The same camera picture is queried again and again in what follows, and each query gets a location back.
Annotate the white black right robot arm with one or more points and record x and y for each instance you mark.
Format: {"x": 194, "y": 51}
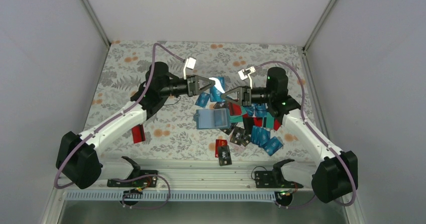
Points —
{"x": 334, "y": 172}

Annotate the teal leather card holder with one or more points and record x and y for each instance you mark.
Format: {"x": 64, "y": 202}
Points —
{"x": 212, "y": 118}

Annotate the teal green card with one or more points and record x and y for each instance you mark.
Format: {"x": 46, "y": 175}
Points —
{"x": 236, "y": 119}

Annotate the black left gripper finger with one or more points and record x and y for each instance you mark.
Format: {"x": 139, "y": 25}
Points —
{"x": 202, "y": 89}
{"x": 205, "y": 82}

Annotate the blue card aloft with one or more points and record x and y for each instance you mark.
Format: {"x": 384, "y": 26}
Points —
{"x": 217, "y": 89}

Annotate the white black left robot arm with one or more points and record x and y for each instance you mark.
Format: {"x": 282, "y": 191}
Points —
{"x": 79, "y": 157}

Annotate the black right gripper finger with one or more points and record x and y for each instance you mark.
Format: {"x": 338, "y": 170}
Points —
{"x": 237, "y": 101}
{"x": 236, "y": 92}

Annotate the red card under left arm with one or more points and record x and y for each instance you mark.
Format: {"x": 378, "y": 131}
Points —
{"x": 138, "y": 134}

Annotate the blue card pile front right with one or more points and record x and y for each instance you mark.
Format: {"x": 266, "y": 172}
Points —
{"x": 262, "y": 138}

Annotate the blue card front left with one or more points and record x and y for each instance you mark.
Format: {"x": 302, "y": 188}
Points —
{"x": 202, "y": 100}

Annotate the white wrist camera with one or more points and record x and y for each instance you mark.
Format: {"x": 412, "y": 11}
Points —
{"x": 189, "y": 63}
{"x": 245, "y": 74}

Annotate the black card with chip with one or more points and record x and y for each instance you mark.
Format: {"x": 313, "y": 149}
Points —
{"x": 240, "y": 136}

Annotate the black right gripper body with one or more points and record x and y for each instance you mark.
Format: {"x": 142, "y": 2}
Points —
{"x": 269, "y": 95}

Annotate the red yellow logo card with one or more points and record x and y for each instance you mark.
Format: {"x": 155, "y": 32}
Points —
{"x": 219, "y": 143}

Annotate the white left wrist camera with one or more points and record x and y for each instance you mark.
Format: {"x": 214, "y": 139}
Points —
{"x": 189, "y": 63}

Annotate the red card with black stripe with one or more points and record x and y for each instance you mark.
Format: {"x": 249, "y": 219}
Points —
{"x": 235, "y": 110}

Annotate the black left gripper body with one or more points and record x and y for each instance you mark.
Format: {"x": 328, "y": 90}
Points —
{"x": 166, "y": 91}

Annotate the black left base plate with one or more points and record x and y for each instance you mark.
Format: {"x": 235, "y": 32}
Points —
{"x": 150, "y": 181}

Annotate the floral patterned table mat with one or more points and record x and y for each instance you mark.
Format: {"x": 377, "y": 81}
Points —
{"x": 171, "y": 133}

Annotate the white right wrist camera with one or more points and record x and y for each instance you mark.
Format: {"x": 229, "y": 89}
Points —
{"x": 245, "y": 74}

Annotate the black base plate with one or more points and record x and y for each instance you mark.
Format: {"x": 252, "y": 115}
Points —
{"x": 270, "y": 179}
{"x": 150, "y": 181}

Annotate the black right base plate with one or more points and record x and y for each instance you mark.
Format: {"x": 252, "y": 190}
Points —
{"x": 270, "y": 179}

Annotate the aluminium rail frame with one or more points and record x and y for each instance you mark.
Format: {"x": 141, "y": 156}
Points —
{"x": 182, "y": 174}

